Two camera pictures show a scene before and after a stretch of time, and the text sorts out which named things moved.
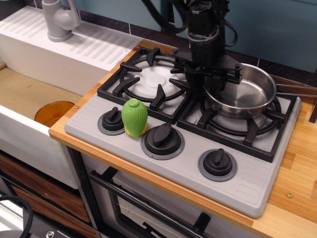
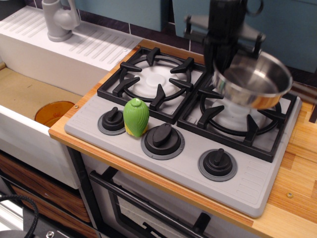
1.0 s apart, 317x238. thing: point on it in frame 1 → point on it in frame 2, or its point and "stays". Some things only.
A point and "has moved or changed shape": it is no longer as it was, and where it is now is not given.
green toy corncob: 134,117 stays
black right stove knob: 217,164 stays
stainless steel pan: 252,97 has moved or changed shape
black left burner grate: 149,81 stays
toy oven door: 125,205 stays
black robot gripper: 206,54 → 225,32
